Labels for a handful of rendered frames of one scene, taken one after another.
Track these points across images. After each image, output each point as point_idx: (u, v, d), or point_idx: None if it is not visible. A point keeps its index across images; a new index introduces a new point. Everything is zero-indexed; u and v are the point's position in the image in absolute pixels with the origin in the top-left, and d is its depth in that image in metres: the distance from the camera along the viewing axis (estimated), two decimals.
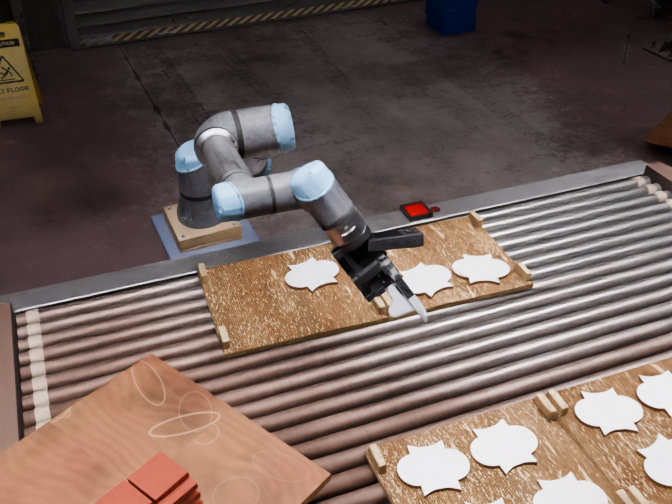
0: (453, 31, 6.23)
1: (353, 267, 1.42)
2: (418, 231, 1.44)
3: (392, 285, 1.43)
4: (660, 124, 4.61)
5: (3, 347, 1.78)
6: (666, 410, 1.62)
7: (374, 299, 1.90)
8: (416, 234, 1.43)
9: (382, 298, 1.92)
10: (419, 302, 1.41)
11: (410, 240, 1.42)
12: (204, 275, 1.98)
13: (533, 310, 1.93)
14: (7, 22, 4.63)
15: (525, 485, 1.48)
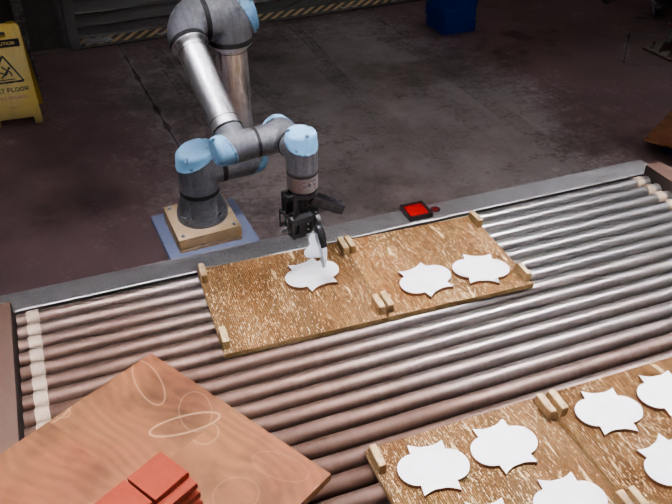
0: (453, 31, 6.23)
1: (294, 211, 1.85)
2: (342, 203, 1.93)
3: (313, 234, 1.89)
4: (660, 124, 4.61)
5: (3, 347, 1.78)
6: (666, 410, 1.62)
7: (374, 299, 1.90)
8: (342, 205, 1.92)
9: (382, 298, 1.92)
10: (326, 253, 1.91)
11: (337, 207, 1.91)
12: (204, 275, 1.98)
13: (533, 310, 1.93)
14: (7, 22, 4.63)
15: (525, 485, 1.48)
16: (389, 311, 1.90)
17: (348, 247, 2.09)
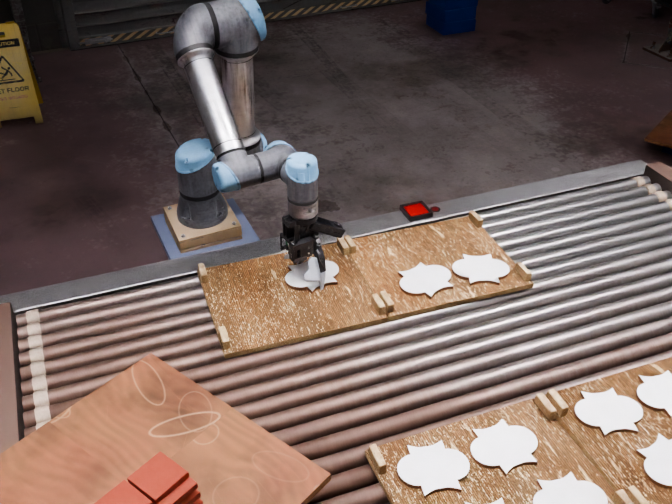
0: (453, 31, 6.23)
1: (295, 236, 1.89)
2: (342, 227, 1.97)
3: (313, 258, 1.94)
4: (660, 124, 4.61)
5: (3, 347, 1.78)
6: (666, 410, 1.62)
7: (374, 299, 1.90)
8: (342, 229, 1.96)
9: (382, 298, 1.92)
10: (325, 276, 1.96)
11: (337, 231, 1.95)
12: (204, 275, 1.98)
13: (533, 310, 1.93)
14: (7, 22, 4.63)
15: (525, 485, 1.48)
16: (389, 311, 1.90)
17: (348, 247, 2.09)
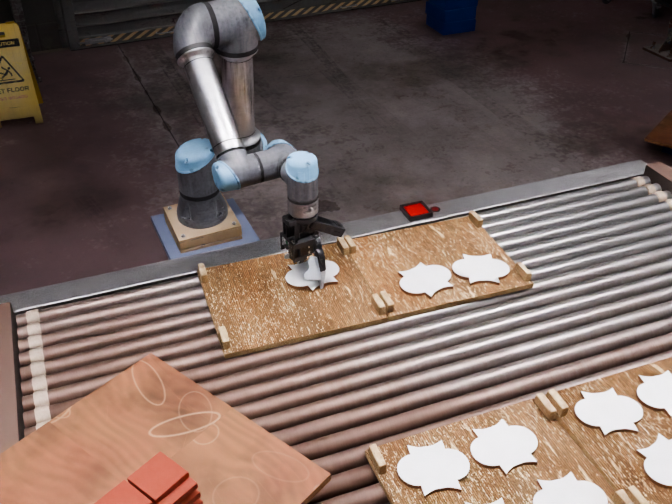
0: (453, 31, 6.23)
1: (295, 235, 1.89)
2: (342, 226, 1.97)
3: (313, 257, 1.94)
4: (660, 124, 4.61)
5: (3, 347, 1.78)
6: (666, 410, 1.62)
7: (374, 299, 1.90)
8: (342, 228, 1.96)
9: (382, 298, 1.92)
10: (325, 275, 1.96)
11: (337, 231, 1.95)
12: (204, 275, 1.98)
13: (533, 310, 1.93)
14: (7, 22, 4.63)
15: (525, 485, 1.48)
16: (389, 311, 1.90)
17: (348, 247, 2.09)
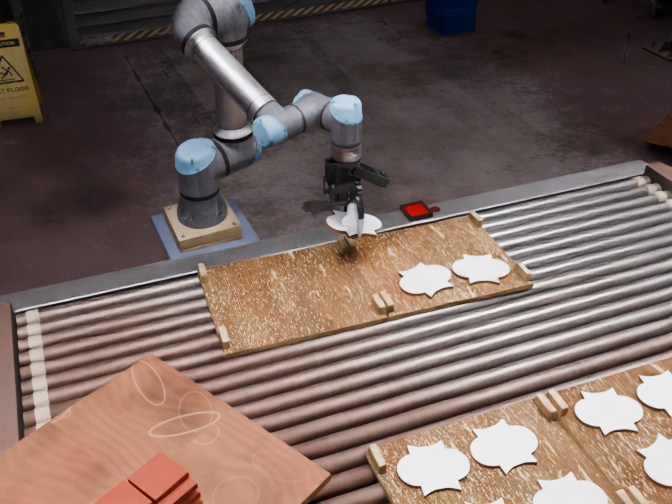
0: (453, 31, 6.23)
1: (336, 179, 1.90)
2: (386, 176, 1.95)
3: (352, 204, 1.94)
4: (660, 124, 4.61)
5: (3, 347, 1.78)
6: (666, 410, 1.62)
7: (374, 299, 1.90)
8: (385, 178, 1.94)
9: (382, 298, 1.92)
10: (363, 224, 1.95)
11: (380, 180, 1.94)
12: (204, 275, 1.98)
13: (533, 310, 1.93)
14: (7, 22, 4.63)
15: (525, 485, 1.48)
16: (389, 311, 1.90)
17: (348, 247, 2.09)
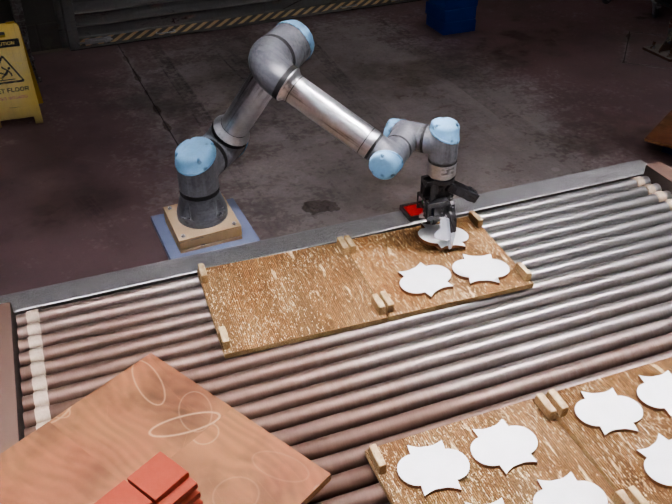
0: (453, 31, 6.23)
1: (431, 195, 2.03)
2: (476, 192, 2.08)
3: (445, 218, 2.07)
4: (660, 124, 4.61)
5: (3, 347, 1.78)
6: (666, 410, 1.62)
7: (374, 299, 1.90)
8: (476, 194, 2.07)
9: (382, 298, 1.92)
10: (454, 237, 2.08)
11: (471, 196, 2.07)
12: (204, 275, 1.98)
13: (533, 310, 1.93)
14: (7, 22, 4.63)
15: (525, 485, 1.48)
16: (389, 311, 1.90)
17: (348, 247, 2.09)
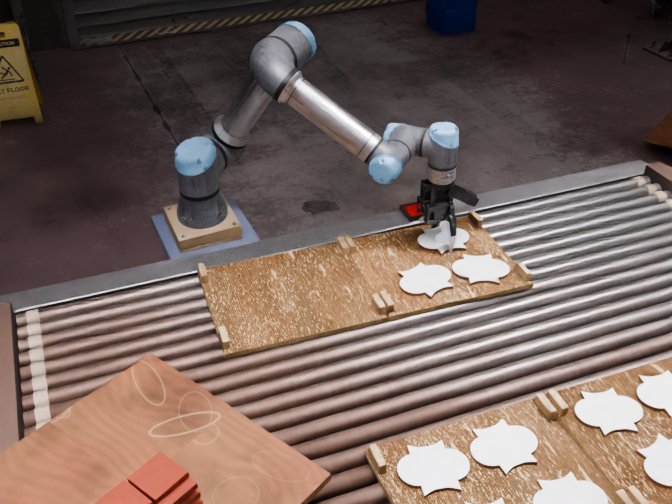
0: (453, 31, 6.23)
1: (431, 199, 2.04)
2: (476, 196, 2.09)
3: (445, 222, 2.07)
4: (660, 124, 4.61)
5: (3, 347, 1.78)
6: (666, 410, 1.62)
7: (374, 299, 1.90)
8: (476, 198, 2.08)
9: (382, 298, 1.92)
10: (455, 241, 2.09)
11: (471, 200, 2.07)
12: (204, 275, 1.98)
13: (533, 310, 1.93)
14: (7, 22, 4.63)
15: (525, 485, 1.48)
16: (389, 311, 1.90)
17: (348, 247, 2.09)
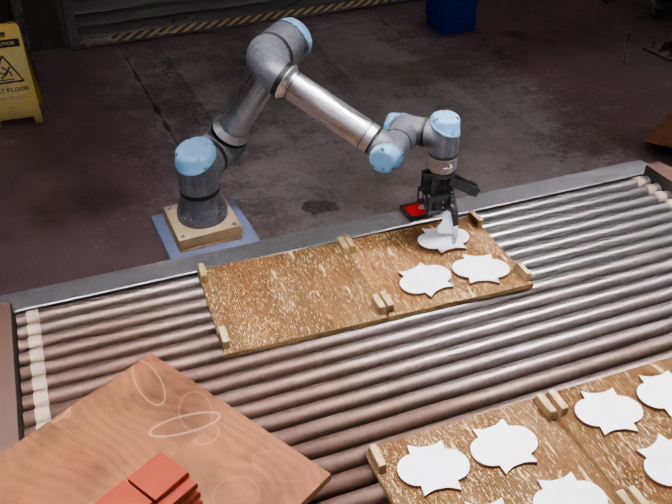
0: (453, 31, 6.23)
1: (432, 189, 2.02)
2: (477, 186, 2.07)
3: (447, 212, 2.05)
4: (660, 124, 4.61)
5: (3, 347, 1.78)
6: (666, 410, 1.62)
7: (374, 299, 1.90)
8: (477, 188, 2.06)
9: (382, 298, 1.92)
10: (457, 231, 2.06)
11: (472, 190, 2.06)
12: (204, 275, 1.98)
13: (533, 310, 1.93)
14: (7, 22, 4.63)
15: (525, 485, 1.48)
16: (389, 311, 1.90)
17: (348, 247, 2.09)
